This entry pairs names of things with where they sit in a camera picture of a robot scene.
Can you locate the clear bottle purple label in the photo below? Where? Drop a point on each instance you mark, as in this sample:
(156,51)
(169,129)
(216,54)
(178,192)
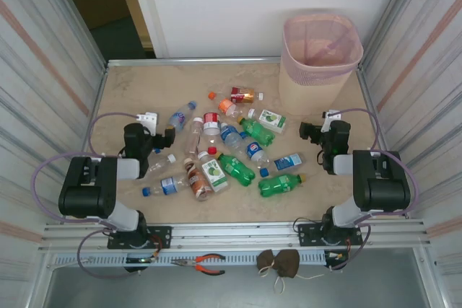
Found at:
(180,117)

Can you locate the clear unlabelled bottle white cap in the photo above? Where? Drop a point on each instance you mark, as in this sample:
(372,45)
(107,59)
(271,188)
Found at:
(162,163)

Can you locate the clear bottle light blue label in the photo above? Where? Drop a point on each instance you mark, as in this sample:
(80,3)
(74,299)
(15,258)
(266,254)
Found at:
(287,162)

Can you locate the lime drink bottle white label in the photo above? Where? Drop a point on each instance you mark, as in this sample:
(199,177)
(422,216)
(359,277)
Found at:
(270,119)
(213,174)

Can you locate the clear bottle blue white label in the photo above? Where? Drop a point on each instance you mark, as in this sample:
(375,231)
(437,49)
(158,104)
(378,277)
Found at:
(167,185)

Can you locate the red white label bottle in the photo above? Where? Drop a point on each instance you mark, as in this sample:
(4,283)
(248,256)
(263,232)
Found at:
(211,120)

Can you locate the brown label drink bottle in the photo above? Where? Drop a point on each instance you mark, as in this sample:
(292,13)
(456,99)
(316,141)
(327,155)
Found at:
(198,182)

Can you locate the clear Pepsi bottle blue cap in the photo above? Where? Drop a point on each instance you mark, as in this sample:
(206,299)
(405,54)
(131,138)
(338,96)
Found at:
(253,150)

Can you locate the green plastic bottle yellow cap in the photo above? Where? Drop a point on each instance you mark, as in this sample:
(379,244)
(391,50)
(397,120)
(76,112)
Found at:
(278,186)
(236,171)
(258,131)

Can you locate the clear water bottle blue label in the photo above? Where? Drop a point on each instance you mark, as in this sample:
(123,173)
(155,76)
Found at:
(230,135)

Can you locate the clear bottle orange label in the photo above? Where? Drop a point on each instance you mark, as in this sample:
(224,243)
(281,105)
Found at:
(226,105)

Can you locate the red gold label bottle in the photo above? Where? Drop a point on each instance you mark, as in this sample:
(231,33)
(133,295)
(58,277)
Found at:
(241,95)

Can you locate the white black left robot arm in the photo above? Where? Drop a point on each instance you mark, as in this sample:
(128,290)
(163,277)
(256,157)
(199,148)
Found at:
(86,196)

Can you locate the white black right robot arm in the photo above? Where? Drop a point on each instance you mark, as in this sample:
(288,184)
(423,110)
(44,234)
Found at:
(382,189)

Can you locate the beige mesh waste bin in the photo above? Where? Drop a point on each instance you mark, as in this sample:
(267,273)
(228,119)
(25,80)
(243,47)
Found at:
(310,95)

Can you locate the pink plastic bin liner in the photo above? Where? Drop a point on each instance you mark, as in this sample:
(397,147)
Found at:
(299,73)

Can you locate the striped side panel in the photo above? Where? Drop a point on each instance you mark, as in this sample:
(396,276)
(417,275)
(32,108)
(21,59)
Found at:
(36,88)

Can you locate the small electronics board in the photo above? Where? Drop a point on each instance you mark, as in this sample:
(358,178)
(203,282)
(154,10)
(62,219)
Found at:
(140,260)
(335,257)

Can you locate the brown cloth pouch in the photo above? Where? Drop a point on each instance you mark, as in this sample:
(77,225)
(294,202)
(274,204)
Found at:
(266,259)
(288,263)

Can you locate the grey metal shelf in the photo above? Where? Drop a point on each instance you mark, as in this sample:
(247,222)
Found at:
(234,293)

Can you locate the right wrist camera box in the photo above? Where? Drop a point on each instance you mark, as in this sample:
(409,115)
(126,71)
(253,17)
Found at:
(330,120)

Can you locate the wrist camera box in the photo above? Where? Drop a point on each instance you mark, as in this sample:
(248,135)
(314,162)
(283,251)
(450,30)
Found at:
(330,120)
(148,118)

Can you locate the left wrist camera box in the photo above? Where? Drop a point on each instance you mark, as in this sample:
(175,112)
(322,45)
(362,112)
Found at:
(148,118)

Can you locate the aluminium side frame rail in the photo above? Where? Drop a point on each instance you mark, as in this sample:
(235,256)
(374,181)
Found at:
(369,95)
(99,95)

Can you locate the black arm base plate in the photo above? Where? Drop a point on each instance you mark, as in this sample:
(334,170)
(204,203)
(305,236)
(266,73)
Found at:
(162,236)
(307,234)

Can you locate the right robot arm with camera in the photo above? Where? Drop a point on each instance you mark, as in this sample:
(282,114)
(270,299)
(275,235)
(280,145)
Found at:
(444,124)

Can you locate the wide aluminium base rail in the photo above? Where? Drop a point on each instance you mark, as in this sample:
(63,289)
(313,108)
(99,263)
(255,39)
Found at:
(234,236)

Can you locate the beige door frame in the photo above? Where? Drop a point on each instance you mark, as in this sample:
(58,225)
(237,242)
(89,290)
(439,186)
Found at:
(134,5)

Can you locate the aluminium corner post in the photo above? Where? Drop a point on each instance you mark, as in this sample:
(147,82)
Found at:
(392,5)
(75,16)

